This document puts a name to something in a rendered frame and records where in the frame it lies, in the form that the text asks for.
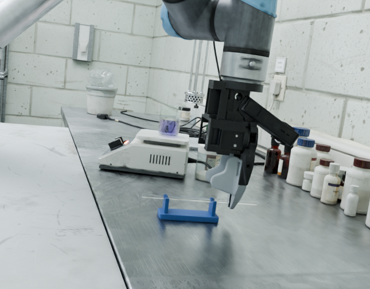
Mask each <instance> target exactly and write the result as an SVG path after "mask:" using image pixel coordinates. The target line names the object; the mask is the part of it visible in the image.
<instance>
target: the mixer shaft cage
mask: <svg viewBox="0 0 370 289"><path fill-rule="evenodd" d="M196 41H197V40H194V47H193V56H192V66H191V71H190V80H189V89H188V91H187V92H185V93H184V94H185V100H184V102H187V103H194V104H203V98H204V96H205V94H204V93H203V88H204V80H205V71H206V65H207V57H208V48H209V41H207V48H206V54H205V63H204V71H203V77H202V85H201V92H200V93H199V92H198V91H196V89H197V80H198V72H199V66H200V57H201V48H202V42H203V40H199V45H198V54H197V62H196V71H195V77H194V86H193V91H192V92H191V91H190V88H191V83H192V74H193V65H194V56H195V50H196Z"/></svg>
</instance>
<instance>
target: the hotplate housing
mask: <svg viewBox="0 0 370 289"><path fill-rule="evenodd" d="M189 144H190V143H189ZM189 144H188V145H182V144H173V143H164V142H155V141H150V140H141V139H137V138H136V137H135V139H134V140H133V141H132V142H131V143H130V144H128V145H126V146H123V147H121V148H119V149H116V150H114V151H112V152H109V153H107V154H104V155H102V156H100V158H99V159H98V163H99V164H100V165H99V168H101V169H107V170H119V171H128V172H133V173H142V174H151V175H160V176H165V177H173V178H183V179H184V176H185V174H186V170H187V165H188V163H196V159H193V158H189V157H188V155H189Z"/></svg>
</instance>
